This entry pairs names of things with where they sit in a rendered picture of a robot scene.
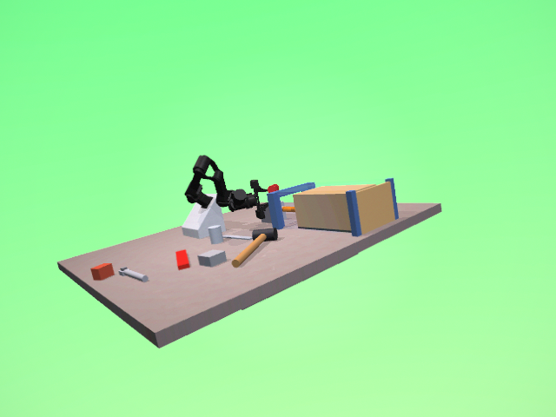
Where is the black mallet with wooden handle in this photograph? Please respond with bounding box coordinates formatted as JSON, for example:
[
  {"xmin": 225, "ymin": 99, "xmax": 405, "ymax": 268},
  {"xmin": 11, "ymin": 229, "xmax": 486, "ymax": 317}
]
[{"xmin": 231, "ymin": 228, "xmax": 278, "ymax": 268}]

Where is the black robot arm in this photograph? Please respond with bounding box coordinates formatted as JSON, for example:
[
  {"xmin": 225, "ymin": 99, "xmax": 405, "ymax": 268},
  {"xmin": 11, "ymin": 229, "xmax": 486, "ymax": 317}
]
[{"xmin": 184, "ymin": 155, "xmax": 252, "ymax": 212}]

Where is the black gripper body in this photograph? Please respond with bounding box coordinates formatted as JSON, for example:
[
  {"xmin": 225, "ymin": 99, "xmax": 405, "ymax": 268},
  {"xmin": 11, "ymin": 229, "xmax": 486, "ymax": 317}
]
[{"xmin": 245, "ymin": 179, "xmax": 265, "ymax": 219}]

